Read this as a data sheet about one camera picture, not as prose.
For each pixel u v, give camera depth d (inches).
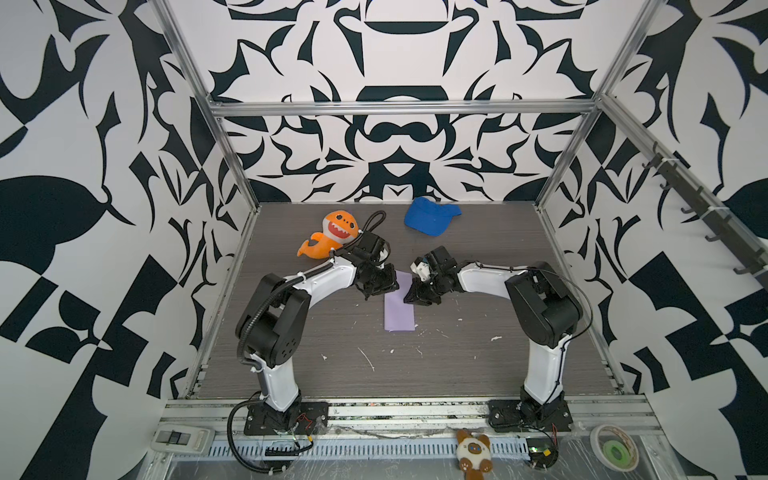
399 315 36.4
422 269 36.1
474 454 26.5
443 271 31.0
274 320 19.2
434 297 33.9
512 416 29.2
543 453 28.0
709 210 23.1
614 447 27.7
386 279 32.0
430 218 44.2
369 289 31.3
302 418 28.7
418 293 33.4
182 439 27.4
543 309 20.4
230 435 27.0
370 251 29.3
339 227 40.1
